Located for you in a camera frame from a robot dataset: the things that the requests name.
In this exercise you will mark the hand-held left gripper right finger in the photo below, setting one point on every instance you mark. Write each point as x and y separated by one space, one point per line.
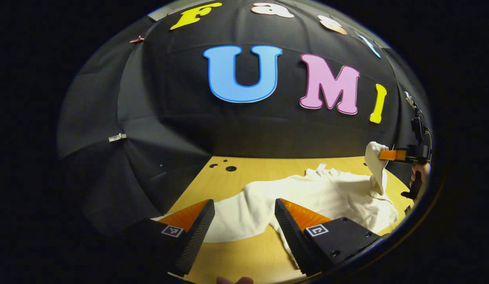
289 236

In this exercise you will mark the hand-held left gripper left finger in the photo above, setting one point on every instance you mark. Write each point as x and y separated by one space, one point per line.
197 232

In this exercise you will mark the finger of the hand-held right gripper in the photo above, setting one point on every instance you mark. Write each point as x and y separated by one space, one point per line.
414 154

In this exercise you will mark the cream white zip-neck sweater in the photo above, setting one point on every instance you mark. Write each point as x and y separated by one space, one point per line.
327 197

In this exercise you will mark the black backdrop cloth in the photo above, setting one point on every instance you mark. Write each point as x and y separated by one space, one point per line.
189 130

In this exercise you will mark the white metal clip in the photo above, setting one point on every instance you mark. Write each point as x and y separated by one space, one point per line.
117 137

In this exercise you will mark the copper metal clip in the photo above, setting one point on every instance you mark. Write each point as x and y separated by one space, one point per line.
137 39

